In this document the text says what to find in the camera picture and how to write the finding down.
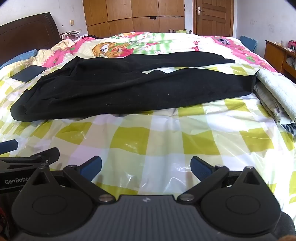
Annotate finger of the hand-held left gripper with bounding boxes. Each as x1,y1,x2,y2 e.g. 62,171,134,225
0,147,60,168
0,139,18,154

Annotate light green folded cloth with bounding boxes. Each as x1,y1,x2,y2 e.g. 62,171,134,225
253,69,296,124

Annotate blue foam mat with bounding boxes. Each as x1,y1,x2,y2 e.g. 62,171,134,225
239,35,258,53

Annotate grey knit garment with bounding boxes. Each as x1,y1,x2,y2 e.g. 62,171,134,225
281,123,296,136

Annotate cream blanket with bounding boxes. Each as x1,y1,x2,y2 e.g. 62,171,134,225
32,38,81,67

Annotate wooden cabinet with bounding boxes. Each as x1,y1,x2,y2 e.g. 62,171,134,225
264,40,296,82

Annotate black pants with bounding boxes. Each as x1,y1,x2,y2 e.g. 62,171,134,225
10,51,259,121

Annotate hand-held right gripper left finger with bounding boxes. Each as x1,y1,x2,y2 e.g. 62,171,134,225
23,156,116,204

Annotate white pink bag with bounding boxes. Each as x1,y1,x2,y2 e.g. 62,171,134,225
60,30,81,40

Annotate blue pillow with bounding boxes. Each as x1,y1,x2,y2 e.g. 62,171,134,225
0,49,38,70

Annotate wooden wardrobe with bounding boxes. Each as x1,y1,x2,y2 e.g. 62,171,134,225
83,0,185,39

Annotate cartoon printed quilt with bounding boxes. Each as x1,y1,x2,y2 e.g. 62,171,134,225
43,31,278,72

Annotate yellow checked plastic sheet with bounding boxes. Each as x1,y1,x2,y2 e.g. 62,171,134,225
0,59,296,217

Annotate dark wooden headboard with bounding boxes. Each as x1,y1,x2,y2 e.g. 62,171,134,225
0,12,61,66

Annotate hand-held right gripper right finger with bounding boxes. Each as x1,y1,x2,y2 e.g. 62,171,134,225
177,156,264,204

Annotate wooden door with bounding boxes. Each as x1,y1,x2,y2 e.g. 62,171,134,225
192,0,234,37

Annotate dark blue notebook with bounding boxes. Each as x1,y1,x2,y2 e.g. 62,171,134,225
11,65,48,82

